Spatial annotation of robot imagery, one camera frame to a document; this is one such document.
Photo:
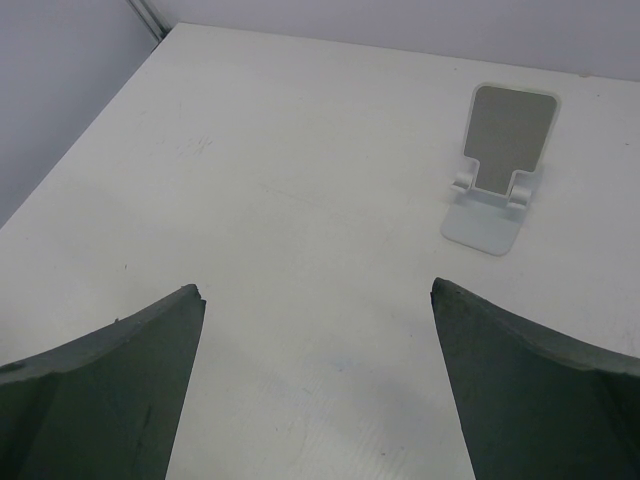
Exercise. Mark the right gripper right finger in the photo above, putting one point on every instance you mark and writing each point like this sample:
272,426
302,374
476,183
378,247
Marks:
534,403

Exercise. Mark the silver metal phone stand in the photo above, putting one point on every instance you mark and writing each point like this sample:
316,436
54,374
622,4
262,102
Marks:
507,132

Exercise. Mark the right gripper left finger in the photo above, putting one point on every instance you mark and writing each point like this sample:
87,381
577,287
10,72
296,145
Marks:
106,405

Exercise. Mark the left aluminium frame post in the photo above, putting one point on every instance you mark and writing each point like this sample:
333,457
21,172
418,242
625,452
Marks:
151,18

